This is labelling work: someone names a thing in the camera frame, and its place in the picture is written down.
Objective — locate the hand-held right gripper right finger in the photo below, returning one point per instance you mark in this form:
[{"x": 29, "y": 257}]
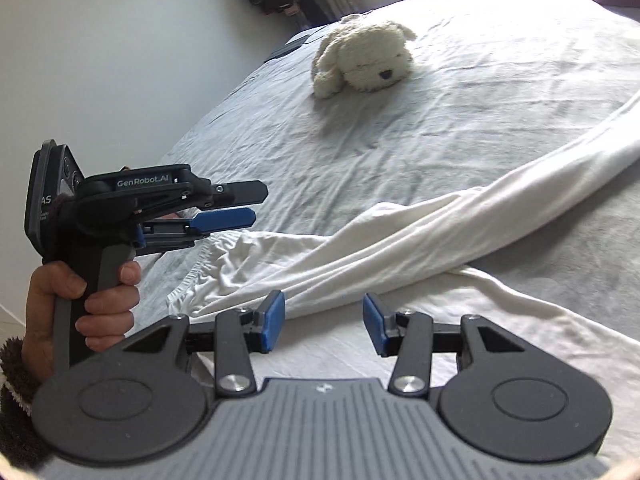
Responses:
[{"x": 374, "y": 320}]

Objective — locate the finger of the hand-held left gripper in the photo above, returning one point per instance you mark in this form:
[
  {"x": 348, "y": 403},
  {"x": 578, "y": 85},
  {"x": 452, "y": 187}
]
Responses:
[
  {"x": 240, "y": 192},
  {"x": 225, "y": 220}
]

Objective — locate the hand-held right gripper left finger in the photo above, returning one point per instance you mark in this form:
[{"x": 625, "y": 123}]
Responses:
[{"x": 272, "y": 317}]

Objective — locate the white garment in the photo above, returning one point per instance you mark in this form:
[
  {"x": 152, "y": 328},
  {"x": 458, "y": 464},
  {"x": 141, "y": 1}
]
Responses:
[{"x": 400, "y": 230}]

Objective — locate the person's left forearm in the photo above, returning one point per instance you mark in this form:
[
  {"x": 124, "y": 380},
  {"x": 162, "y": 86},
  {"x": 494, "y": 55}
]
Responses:
[{"x": 17, "y": 400}]

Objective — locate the person's left hand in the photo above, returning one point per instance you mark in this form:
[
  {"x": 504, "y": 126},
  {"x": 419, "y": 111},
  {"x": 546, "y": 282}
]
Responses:
[{"x": 105, "y": 305}]

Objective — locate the white plush dog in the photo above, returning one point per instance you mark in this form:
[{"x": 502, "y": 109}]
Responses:
[{"x": 360, "y": 57}]

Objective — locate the grey bed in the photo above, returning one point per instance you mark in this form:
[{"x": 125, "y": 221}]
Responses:
[{"x": 450, "y": 110}]

